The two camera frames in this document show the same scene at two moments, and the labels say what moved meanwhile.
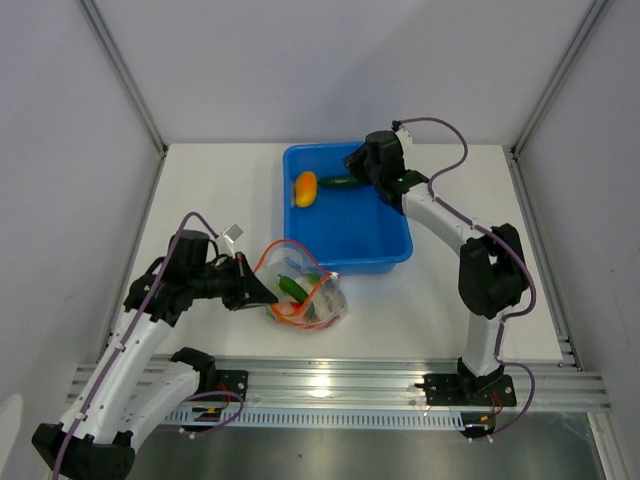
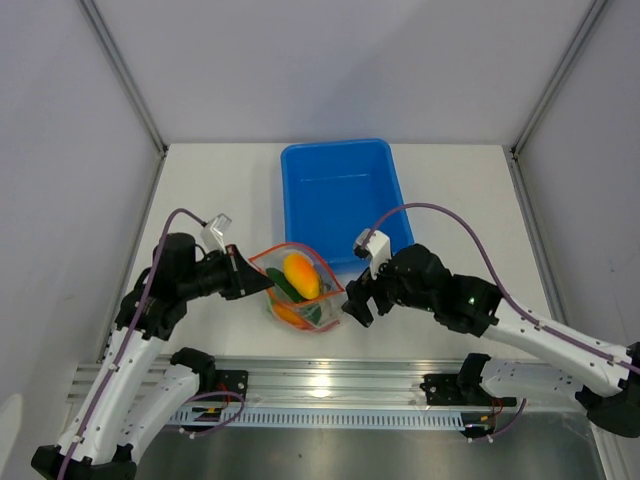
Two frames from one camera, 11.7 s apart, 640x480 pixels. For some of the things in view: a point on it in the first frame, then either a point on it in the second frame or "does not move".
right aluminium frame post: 589,18 does not move
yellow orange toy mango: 306,189 to 302,275
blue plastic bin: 352,230 does not move
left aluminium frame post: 124,72 does not move
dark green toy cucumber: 338,181 to 281,281
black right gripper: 354,161 to 361,290
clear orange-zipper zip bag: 309,296 does not move
